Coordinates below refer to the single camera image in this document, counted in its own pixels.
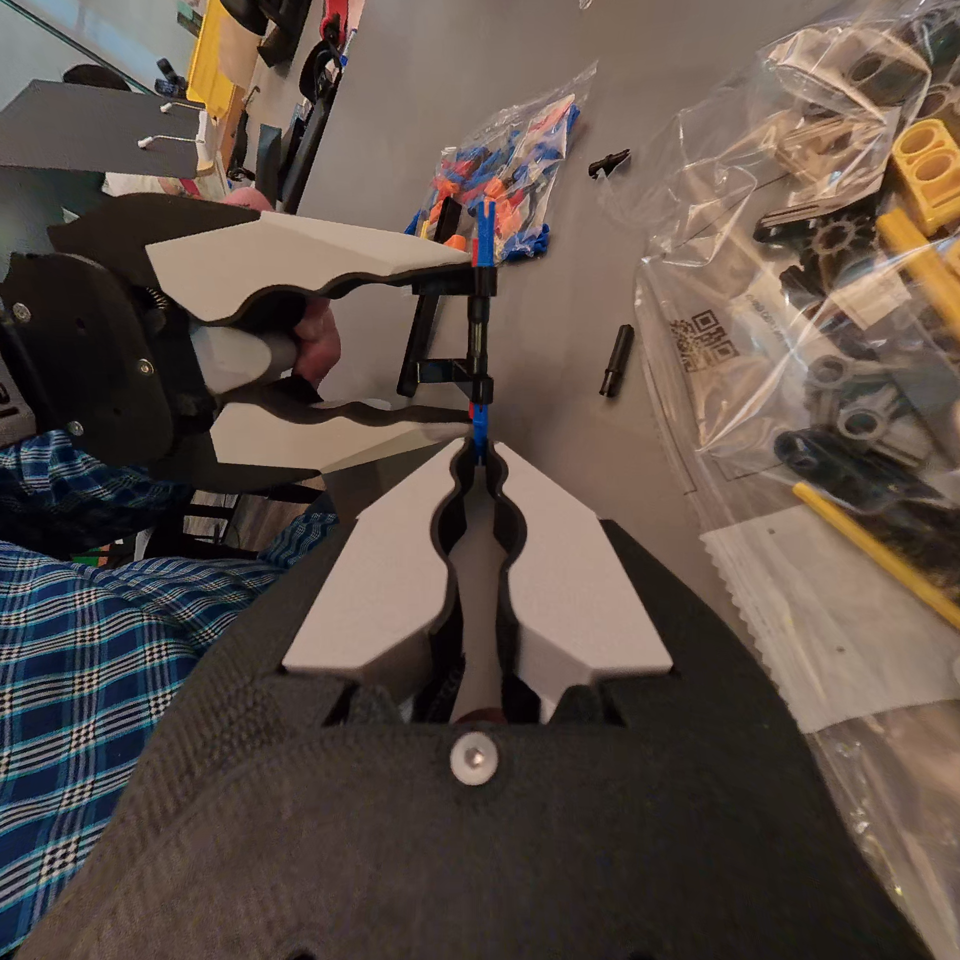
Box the black chair back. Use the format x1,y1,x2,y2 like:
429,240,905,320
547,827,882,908
63,63,133,93

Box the large clear bag of lego parts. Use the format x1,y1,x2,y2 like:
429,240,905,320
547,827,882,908
633,0,960,960

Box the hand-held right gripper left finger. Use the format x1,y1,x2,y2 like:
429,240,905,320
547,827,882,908
281,438,471,685

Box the person's left hand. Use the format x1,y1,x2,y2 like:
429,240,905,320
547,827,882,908
291,303,343,399

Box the long yellow lego axle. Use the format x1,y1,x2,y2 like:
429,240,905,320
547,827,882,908
792,482,960,631

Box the person's left forearm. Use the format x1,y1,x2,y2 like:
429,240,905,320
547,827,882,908
0,431,200,552

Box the black side table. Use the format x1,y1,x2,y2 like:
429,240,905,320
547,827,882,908
0,80,220,180

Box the small clear bag of lego parts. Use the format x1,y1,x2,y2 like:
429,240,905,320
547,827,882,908
403,63,599,265

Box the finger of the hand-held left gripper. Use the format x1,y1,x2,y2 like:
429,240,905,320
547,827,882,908
144,210,492,325
210,377,483,475

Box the yellow lego block with holes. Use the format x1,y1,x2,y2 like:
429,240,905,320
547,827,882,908
891,118,960,240

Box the black lego pin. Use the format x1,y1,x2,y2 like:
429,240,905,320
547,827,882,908
598,323,636,398

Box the person's plaid shirt torso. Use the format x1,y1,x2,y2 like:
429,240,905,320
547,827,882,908
0,510,340,955

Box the black lego frame assembly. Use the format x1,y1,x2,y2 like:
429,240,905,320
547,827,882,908
396,196,501,402

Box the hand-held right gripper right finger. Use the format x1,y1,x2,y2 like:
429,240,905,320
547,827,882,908
489,441,674,720

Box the yellow box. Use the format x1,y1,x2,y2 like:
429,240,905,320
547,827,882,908
185,0,253,121

